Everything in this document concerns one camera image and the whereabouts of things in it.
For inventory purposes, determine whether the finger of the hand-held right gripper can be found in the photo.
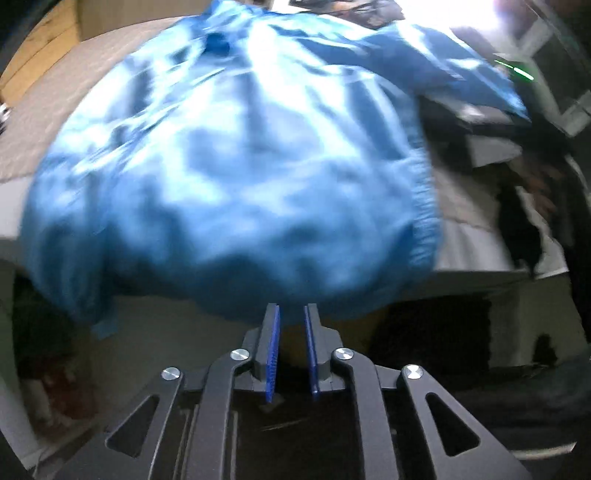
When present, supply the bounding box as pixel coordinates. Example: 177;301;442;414
457;105;532;134

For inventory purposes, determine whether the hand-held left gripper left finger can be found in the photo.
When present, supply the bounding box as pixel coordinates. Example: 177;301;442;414
55;302;281;480

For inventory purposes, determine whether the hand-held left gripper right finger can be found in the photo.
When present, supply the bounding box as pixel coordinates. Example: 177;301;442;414
302;302;532;480

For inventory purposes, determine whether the blue garment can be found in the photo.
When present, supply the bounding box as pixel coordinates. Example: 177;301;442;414
21;0;532;340

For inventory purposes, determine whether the plaid blanket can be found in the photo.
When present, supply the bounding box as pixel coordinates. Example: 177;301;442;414
0;37;513;232

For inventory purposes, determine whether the pine wood board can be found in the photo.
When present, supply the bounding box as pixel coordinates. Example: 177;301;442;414
0;0;88;93

